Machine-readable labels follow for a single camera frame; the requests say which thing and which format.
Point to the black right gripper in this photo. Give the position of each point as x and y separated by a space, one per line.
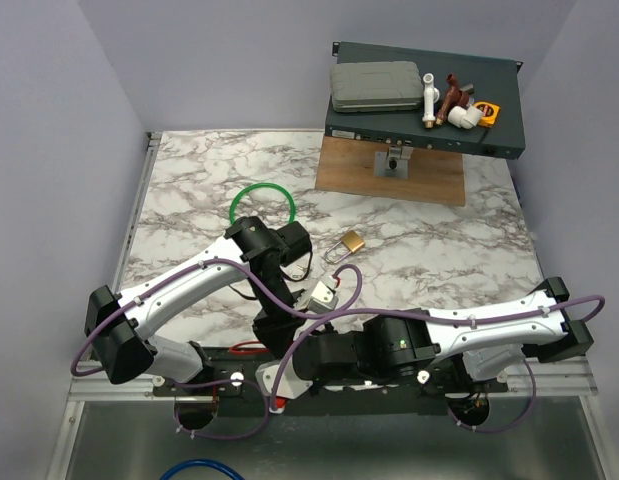
325 334

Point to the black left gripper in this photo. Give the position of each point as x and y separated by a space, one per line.
277 330

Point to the red plastic seal tag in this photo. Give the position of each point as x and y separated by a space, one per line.
251 347

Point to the brass padlock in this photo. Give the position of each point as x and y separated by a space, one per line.
350 243

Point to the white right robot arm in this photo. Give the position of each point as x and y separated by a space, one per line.
445 350

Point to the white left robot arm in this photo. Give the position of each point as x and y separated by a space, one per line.
122 329

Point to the white elbow pipe fitting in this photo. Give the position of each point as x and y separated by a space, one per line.
465 118

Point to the small key pair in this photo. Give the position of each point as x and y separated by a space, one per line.
302 271

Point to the wooden board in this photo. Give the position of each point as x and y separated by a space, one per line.
347 166

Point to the grey plastic case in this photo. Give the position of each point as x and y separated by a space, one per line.
375 86

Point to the white pipe fitting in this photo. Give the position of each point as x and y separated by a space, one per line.
430 97

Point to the brown pipe fitting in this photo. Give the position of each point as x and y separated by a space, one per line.
453 96

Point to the yellow tape measure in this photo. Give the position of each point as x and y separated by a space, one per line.
490 112

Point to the dark grey pipe fitting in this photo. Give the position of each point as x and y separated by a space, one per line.
466 95

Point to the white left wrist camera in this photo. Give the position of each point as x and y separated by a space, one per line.
321 298

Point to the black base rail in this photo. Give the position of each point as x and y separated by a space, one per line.
431 398

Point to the grey metal bracket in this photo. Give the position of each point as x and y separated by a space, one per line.
393 162

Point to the aluminium side rail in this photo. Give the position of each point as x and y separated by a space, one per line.
154 140

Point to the dark teal network switch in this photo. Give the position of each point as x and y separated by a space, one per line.
495 80

